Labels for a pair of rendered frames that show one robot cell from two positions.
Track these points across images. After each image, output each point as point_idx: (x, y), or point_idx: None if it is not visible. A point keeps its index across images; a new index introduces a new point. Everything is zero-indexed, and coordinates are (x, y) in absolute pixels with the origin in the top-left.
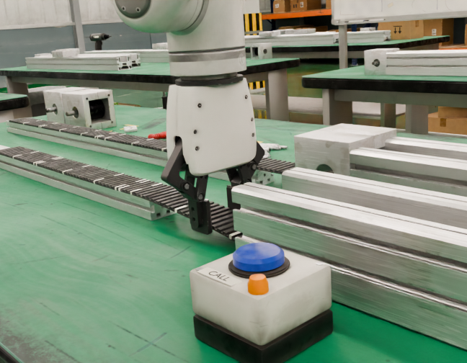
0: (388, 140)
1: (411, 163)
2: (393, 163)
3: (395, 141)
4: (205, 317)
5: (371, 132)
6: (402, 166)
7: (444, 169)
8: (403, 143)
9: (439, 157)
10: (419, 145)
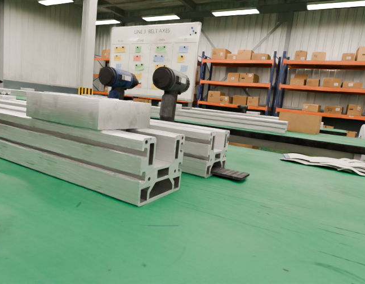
0: (9, 99)
1: None
2: None
3: (10, 99)
4: None
5: (2, 95)
6: None
7: (4, 102)
8: (12, 100)
9: (9, 100)
10: (16, 100)
